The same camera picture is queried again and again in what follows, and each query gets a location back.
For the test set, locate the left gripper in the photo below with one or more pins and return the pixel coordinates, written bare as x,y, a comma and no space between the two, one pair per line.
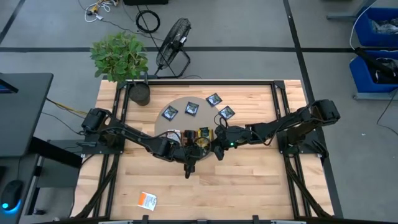
192,154

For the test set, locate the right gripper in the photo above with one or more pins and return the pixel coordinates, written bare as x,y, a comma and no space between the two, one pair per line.
233,135

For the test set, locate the dark blue tea bag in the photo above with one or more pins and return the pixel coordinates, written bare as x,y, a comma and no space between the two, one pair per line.
226,112
191,109
169,113
213,99

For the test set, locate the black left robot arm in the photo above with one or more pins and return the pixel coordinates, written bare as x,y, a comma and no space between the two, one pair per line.
140,140

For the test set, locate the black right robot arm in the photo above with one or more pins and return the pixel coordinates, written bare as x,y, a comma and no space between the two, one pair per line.
280,126

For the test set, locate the wooden tea organizer box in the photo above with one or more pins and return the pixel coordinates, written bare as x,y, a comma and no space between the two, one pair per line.
190,137

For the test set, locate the round grey mat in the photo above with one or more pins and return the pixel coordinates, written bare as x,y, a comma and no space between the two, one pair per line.
183,123

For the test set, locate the dark grey plant pot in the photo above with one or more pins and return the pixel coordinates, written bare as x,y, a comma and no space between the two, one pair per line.
140,95

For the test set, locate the black floor fan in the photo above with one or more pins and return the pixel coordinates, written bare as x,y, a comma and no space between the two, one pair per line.
172,42

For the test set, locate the green leafy plant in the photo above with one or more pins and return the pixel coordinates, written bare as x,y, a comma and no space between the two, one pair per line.
119,57

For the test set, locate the black desk crossbeam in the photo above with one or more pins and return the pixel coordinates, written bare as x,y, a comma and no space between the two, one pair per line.
56,152

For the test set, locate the black equipment box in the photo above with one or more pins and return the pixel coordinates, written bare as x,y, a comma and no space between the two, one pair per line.
146,2

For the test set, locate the blue storage bin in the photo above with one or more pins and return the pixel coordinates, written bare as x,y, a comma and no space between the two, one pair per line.
365,34
360,77

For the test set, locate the grey cart base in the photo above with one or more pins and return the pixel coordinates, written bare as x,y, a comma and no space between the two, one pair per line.
373,96

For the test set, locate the black metal bar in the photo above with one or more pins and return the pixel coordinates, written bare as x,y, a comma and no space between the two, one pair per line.
370,60

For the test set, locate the dark items in bin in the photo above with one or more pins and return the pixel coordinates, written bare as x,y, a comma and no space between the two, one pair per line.
385,70

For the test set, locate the black desk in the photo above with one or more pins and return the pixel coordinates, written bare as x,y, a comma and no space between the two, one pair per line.
25,115

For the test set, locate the dark grey desk surface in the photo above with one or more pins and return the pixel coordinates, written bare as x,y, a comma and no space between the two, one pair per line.
18,168

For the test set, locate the black computer mouse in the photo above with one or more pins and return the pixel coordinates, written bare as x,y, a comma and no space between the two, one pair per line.
11,193

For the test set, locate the crumpled clear plastic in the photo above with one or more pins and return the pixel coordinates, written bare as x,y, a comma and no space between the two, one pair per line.
384,26

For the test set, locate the dark computer monitor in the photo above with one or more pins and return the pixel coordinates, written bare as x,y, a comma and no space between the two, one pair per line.
7,84

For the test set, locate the black aluminium table frame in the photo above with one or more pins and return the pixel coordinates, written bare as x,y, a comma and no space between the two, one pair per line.
202,82

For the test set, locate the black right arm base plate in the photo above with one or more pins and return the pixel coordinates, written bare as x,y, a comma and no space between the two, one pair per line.
311,150

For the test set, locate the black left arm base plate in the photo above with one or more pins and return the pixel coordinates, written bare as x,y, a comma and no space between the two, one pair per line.
99,151

